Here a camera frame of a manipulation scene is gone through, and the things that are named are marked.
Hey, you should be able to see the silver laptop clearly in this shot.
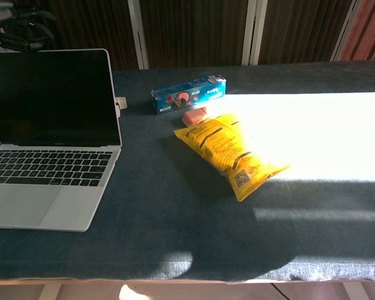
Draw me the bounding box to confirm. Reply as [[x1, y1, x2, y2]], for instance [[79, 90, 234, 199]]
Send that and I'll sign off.
[[0, 48, 123, 233]]

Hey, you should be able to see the pink snack packet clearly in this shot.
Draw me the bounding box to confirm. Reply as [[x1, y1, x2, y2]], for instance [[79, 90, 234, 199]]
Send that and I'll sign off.
[[182, 106, 209, 127]]

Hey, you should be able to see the yellow chip bag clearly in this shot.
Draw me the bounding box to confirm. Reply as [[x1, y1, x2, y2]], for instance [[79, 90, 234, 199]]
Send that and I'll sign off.
[[173, 112, 293, 203]]

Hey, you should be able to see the blue cookie box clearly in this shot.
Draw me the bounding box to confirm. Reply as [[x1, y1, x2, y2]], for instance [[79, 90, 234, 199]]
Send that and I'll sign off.
[[150, 74, 228, 116]]

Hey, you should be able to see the dark blue felt table cloth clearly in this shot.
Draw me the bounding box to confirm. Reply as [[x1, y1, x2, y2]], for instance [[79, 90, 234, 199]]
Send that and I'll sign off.
[[0, 59, 375, 284]]

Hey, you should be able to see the black cable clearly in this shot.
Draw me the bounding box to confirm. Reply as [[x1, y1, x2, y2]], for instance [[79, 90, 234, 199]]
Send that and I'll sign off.
[[271, 282, 289, 300]]

